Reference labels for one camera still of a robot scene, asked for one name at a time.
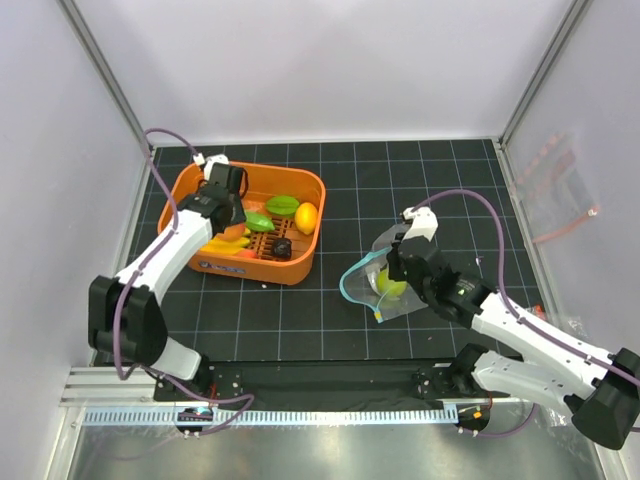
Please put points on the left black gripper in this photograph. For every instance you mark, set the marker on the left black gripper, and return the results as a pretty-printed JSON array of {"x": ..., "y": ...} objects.
[{"x": 240, "y": 217}]

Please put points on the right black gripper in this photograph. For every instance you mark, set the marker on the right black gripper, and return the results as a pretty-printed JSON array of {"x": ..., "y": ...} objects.
[{"x": 393, "y": 258}]

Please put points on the peach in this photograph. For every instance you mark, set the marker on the peach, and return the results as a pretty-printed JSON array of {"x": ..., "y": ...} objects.
[
  {"x": 233, "y": 233},
  {"x": 247, "y": 254}
]

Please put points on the green pear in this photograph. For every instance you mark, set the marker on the green pear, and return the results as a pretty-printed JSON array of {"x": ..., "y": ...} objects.
[{"x": 389, "y": 289}]

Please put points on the yellow banana bunch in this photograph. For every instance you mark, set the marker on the yellow banana bunch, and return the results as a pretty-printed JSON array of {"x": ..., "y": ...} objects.
[{"x": 229, "y": 248}]

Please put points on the clear zip top bag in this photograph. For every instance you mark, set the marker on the clear zip top bag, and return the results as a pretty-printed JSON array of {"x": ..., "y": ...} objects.
[{"x": 367, "y": 282}]

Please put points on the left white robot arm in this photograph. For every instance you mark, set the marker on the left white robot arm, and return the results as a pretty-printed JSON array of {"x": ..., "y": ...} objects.
[{"x": 124, "y": 311}]

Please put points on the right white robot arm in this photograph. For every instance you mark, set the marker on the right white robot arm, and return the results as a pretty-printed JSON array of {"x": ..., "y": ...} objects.
[{"x": 597, "y": 389}]

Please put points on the orange plastic basket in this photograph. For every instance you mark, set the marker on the orange plastic basket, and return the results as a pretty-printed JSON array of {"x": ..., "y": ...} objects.
[{"x": 266, "y": 181}]

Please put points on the green starfruit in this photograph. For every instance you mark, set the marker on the green starfruit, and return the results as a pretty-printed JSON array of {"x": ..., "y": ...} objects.
[{"x": 282, "y": 205}]

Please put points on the black grid mat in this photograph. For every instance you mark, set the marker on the black grid mat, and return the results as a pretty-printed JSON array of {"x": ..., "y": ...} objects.
[{"x": 368, "y": 185}]

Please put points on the dark purple mangosteen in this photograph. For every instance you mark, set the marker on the dark purple mangosteen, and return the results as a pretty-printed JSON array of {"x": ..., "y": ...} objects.
[{"x": 281, "y": 248}]

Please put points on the yellow orange mango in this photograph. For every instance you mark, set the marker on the yellow orange mango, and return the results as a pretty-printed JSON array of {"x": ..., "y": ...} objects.
[{"x": 305, "y": 218}]

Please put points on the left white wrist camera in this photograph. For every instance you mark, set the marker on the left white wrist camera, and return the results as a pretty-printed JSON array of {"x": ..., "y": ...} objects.
[{"x": 211, "y": 161}]

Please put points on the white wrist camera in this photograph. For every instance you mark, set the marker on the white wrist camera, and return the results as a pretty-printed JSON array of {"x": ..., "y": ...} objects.
[
  {"x": 422, "y": 223},
  {"x": 211, "y": 161}
]

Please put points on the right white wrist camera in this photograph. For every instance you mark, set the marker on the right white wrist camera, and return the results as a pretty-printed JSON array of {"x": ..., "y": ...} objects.
[{"x": 422, "y": 223}]

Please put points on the slotted cable duct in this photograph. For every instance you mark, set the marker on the slotted cable duct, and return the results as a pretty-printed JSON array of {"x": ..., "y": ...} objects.
[{"x": 183, "y": 416}]

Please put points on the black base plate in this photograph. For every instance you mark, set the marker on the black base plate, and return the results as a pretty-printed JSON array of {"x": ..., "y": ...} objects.
[{"x": 342, "y": 386}]

